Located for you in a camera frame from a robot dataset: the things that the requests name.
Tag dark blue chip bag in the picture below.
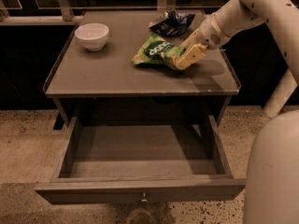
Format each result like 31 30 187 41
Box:
149 10 195 37

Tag white ceramic bowl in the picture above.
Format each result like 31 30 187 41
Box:
75 23 109 51

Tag small metal drawer knob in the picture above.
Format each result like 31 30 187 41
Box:
140 192 149 203

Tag green rice chip bag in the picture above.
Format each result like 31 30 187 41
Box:
132 34 185 70

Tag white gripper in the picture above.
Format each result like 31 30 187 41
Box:
176 12 231 70

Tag grey wooden drawer cabinet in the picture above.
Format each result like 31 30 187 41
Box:
44 10 240 122

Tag open grey top drawer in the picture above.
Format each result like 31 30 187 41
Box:
35 116 245 204

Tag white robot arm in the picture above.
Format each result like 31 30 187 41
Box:
175 0 299 224

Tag metal railing frame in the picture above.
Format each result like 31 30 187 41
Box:
0 0 299 27

